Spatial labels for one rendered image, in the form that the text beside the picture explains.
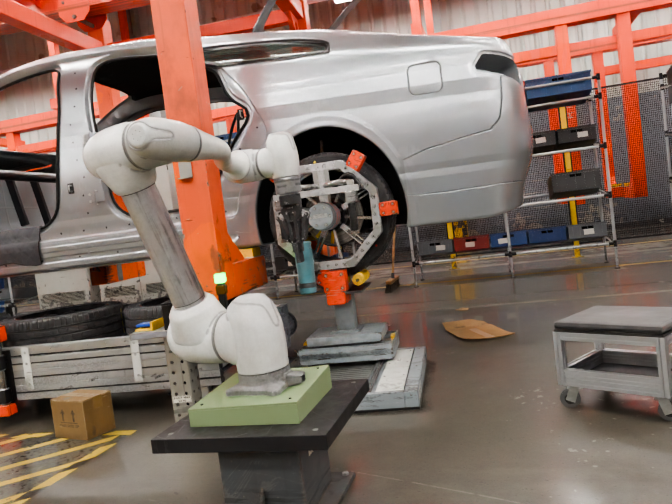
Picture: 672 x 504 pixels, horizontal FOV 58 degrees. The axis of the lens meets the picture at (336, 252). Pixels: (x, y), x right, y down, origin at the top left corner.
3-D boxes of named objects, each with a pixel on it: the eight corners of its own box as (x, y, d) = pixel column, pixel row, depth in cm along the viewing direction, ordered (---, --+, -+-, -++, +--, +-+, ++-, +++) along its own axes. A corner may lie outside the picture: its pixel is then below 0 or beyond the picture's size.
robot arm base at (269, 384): (289, 396, 169) (285, 376, 168) (223, 396, 178) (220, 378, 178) (318, 374, 185) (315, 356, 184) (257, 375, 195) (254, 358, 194)
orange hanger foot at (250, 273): (269, 283, 344) (260, 222, 343) (237, 296, 293) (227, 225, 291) (240, 286, 348) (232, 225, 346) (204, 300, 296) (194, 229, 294)
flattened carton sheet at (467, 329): (481, 321, 423) (481, 317, 423) (515, 335, 369) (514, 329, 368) (439, 328, 420) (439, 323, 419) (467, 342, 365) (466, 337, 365)
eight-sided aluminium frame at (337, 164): (387, 262, 312) (374, 155, 309) (385, 263, 306) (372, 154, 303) (284, 273, 322) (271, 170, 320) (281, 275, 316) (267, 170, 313)
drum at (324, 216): (343, 227, 315) (340, 200, 314) (336, 229, 294) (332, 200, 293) (317, 231, 318) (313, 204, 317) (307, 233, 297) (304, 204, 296)
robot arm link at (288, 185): (291, 175, 203) (294, 193, 204) (304, 174, 212) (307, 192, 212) (268, 180, 207) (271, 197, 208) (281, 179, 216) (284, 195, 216)
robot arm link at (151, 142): (199, 115, 165) (162, 125, 171) (148, 104, 149) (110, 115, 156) (204, 163, 165) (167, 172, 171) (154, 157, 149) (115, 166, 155)
